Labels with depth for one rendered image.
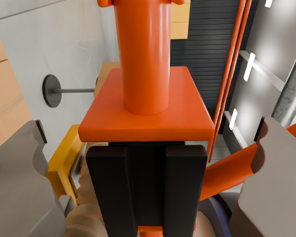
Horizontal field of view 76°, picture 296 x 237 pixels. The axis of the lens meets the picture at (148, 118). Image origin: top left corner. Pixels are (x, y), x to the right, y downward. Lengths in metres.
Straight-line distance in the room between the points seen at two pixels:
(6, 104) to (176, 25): 6.77
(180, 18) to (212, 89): 6.19
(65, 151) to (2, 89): 0.86
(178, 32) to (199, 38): 3.74
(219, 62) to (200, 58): 1.10
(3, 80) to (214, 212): 1.04
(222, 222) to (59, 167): 0.21
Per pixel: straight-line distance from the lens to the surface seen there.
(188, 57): 11.32
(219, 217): 0.28
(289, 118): 6.67
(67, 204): 0.22
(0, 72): 1.12
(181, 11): 7.40
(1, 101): 1.10
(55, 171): 0.26
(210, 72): 11.93
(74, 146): 0.29
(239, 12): 8.20
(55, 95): 2.61
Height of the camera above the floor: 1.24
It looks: 2 degrees down
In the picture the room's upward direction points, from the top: 89 degrees clockwise
